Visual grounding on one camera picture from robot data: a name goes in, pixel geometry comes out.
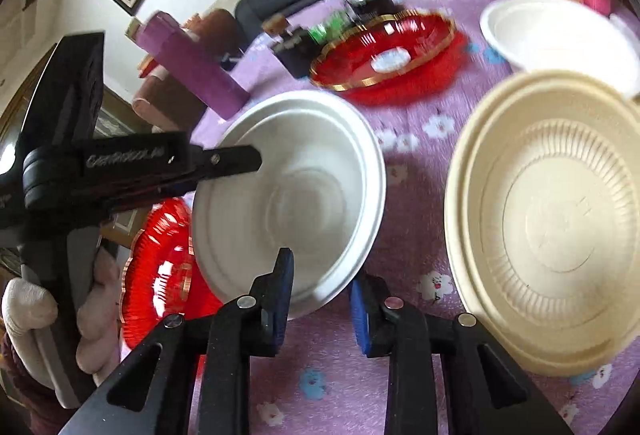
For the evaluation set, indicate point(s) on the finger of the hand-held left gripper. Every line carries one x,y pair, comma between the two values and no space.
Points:
235,162

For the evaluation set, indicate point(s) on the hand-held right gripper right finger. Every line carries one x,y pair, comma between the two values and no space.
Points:
361,320

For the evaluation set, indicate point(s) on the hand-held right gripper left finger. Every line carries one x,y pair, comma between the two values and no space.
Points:
282,300

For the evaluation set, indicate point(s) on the cream ribbed plastic bowl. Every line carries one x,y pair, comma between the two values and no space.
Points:
550,225

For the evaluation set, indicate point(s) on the brown armchair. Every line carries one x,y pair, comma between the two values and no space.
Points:
167,102

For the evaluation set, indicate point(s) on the purple box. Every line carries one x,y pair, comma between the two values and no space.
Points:
195,65

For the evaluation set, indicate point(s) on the purple floral tablecloth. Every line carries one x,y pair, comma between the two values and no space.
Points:
415,225

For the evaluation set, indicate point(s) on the red gold-rimmed plate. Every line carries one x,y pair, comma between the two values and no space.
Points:
370,50
155,275

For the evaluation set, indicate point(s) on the black pouch with keys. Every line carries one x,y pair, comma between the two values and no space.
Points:
295,52

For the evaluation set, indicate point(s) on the green packet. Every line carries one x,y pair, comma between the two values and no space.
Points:
327,27

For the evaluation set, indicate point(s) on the black box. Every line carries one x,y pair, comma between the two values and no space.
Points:
370,2

